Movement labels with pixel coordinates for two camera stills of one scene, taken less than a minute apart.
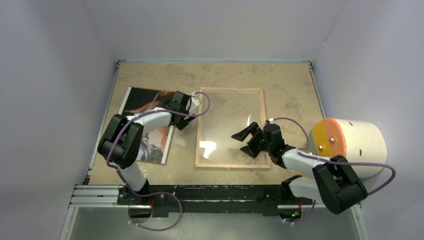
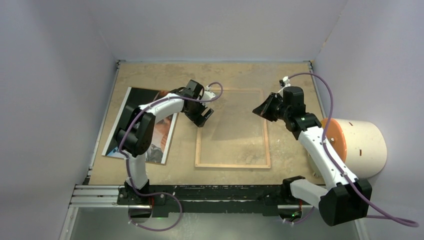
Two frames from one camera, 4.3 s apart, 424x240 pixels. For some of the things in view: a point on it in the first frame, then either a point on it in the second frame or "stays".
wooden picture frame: [264, 125] stays
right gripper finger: [251, 129] -> [268, 107]
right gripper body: [267, 146] -> [283, 111]
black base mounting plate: [265, 198] stays
